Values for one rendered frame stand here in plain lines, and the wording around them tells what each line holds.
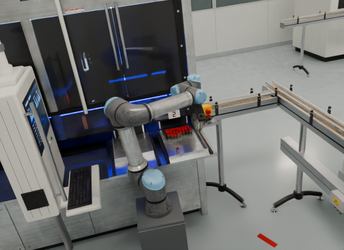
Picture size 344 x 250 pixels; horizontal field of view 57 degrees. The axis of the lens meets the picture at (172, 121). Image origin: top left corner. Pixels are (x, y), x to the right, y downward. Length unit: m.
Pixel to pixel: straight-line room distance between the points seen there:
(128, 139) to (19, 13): 0.98
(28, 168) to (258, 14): 6.42
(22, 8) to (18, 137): 0.77
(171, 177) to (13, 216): 1.22
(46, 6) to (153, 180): 1.17
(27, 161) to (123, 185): 0.96
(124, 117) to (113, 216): 1.37
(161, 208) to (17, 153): 0.78
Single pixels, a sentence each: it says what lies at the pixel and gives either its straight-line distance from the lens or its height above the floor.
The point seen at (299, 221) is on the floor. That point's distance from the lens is 2.88.
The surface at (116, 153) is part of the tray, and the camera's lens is 2.18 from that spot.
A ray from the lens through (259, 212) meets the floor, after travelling 2.91.
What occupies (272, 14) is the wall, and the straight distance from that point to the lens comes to 7.65.
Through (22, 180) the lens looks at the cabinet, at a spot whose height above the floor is 1.08.
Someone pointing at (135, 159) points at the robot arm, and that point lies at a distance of 1.69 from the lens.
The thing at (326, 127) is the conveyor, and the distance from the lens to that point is 2.26.
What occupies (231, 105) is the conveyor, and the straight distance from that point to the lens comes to 2.56.
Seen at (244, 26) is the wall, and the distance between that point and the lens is 7.39.
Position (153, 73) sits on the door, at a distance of 2.15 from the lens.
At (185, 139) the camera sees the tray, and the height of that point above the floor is 0.88.
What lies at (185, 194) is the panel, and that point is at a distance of 2.68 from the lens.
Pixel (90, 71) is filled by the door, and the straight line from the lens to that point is 2.11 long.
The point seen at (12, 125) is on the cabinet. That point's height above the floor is 1.39.
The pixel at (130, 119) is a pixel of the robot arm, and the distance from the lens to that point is 1.45.
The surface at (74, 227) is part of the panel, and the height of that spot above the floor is 0.21.
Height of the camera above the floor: 1.99
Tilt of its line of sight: 27 degrees down
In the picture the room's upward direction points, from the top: 7 degrees counter-clockwise
